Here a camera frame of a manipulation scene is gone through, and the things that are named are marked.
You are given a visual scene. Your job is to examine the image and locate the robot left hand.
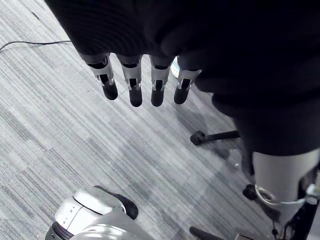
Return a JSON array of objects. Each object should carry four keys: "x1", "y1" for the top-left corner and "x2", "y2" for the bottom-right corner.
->
[{"x1": 44, "y1": 0, "x2": 320, "y2": 207}]

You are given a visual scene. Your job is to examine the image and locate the white blue plastic object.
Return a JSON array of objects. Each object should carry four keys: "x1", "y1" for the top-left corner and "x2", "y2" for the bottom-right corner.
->
[{"x1": 170, "y1": 56, "x2": 181, "y2": 79}]

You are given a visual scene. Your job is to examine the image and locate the black office chair base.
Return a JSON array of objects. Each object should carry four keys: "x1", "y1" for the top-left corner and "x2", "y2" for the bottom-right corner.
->
[{"x1": 189, "y1": 129, "x2": 282, "y2": 240}]

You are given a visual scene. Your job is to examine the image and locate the thin black floor cable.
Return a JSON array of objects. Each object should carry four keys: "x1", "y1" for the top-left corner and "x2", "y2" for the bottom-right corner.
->
[{"x1": 0, "y1": 39, "x2": 73, "y2": 52}]

